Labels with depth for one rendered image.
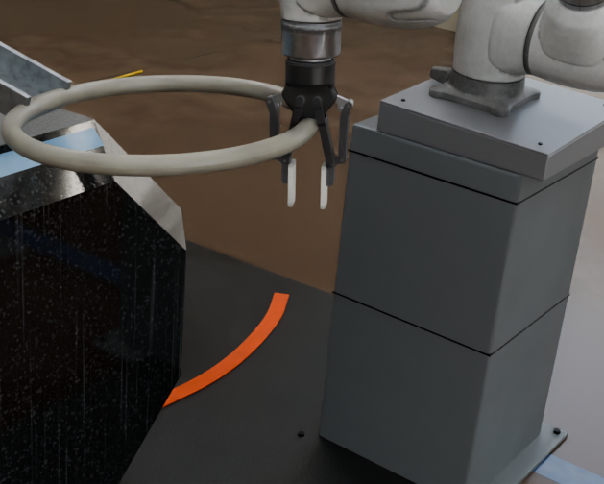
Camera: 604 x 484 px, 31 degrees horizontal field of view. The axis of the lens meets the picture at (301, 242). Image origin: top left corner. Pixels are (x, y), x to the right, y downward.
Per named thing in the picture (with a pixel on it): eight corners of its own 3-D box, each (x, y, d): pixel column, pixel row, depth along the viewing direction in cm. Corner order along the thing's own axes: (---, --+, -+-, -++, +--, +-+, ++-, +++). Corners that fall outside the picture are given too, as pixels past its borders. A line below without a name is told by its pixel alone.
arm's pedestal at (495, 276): (398, 363, 300) (438, 80, 267) (567, 436, 274) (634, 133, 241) (287, 440, 263) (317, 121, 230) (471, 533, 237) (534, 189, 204)
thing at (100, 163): (-68, 152, 160) (-71, 133, 159) (116, 79, 202) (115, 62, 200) (230, 199, 142) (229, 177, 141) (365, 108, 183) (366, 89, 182)
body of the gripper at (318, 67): (342, 53, 167) (340, 111, 170) (286, 50, 168) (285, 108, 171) (335, 63, 160) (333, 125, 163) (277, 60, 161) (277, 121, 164)
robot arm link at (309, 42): (286, 12, 167) (285, 50, 169) (276, 22, 158) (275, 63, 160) (346, 14, 165) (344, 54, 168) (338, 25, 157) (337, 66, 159)
